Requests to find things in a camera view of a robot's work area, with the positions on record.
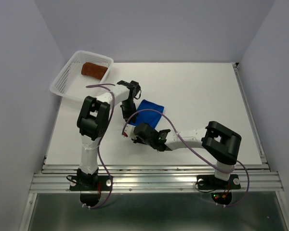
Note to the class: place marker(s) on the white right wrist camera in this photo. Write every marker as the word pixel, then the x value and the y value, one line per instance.
pixel 128 131

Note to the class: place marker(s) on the white plastic basket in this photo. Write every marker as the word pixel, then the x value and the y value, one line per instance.
pixel 71 84

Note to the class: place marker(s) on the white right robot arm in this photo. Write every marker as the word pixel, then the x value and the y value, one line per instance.
pixel 219 141

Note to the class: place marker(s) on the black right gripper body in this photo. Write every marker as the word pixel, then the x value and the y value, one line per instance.
pixel 137 139

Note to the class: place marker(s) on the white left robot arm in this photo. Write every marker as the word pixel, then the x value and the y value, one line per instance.
pixel 93 122

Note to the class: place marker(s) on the blue towel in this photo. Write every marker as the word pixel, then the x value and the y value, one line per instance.
pixel 150 117

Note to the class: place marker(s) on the brown towel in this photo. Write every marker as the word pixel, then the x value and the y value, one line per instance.
pixel 93 70

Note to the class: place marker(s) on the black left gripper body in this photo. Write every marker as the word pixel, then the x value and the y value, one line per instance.
pixel 129 109

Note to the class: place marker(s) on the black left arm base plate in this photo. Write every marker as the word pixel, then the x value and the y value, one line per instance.
pixel 103 184

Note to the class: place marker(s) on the aluminium rail frame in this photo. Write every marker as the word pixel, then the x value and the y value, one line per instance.
pixel 155 198

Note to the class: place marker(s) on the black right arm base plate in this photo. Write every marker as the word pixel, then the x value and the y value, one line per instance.
pixel 210 182

